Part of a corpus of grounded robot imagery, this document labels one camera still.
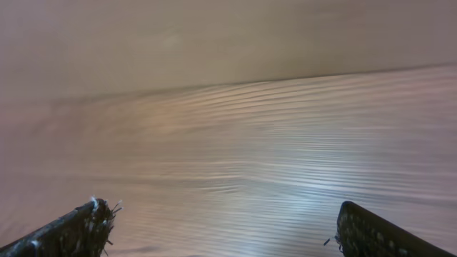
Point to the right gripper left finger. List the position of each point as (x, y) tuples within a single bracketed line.
[(83, 232)]

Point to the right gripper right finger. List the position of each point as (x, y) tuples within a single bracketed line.
[(362, 233)]

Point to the brown cardboard panel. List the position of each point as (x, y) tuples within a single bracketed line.
[(59, 49)]

